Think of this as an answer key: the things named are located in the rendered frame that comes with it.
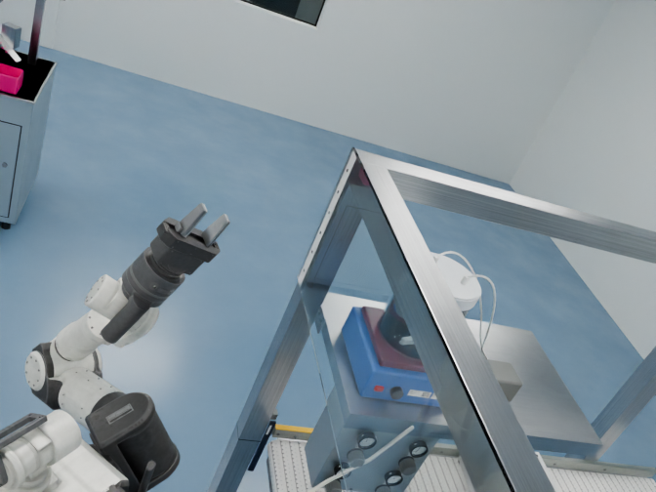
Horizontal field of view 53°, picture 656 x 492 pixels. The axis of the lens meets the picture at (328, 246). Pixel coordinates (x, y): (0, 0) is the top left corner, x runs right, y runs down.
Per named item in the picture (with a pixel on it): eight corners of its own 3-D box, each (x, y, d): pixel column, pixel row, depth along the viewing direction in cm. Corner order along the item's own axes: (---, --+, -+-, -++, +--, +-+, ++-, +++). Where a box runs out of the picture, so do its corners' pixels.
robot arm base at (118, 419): (152, 435, 129) (191, 456, 122) (101, 486, 121) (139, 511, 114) (123, 381, 121) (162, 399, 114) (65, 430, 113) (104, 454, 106)
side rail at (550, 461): (271, 437, 172) (275, 429, 170) (271, 432, 173) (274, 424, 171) (651, 477, 217) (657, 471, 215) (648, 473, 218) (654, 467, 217)
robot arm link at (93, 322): (165, 303, 123) (128, 327, 131) (124, 277, 119) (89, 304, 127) (153, 331, 119) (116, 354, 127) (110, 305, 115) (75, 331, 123)
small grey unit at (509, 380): (471, 397, 143) (485, 378, 140) (461, 374, 149) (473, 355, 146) (511, 403, 147) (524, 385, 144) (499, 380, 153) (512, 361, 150)
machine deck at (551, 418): (344, 428, 127) (351, 413, 125) (313, 303, 158) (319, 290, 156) (594, 456, 149) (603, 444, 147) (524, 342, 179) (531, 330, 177)
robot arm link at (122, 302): (174, 278, 123) (137, 315, 127) (126, 247, 119) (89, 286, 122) (168, 315, 114) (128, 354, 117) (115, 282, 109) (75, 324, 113)
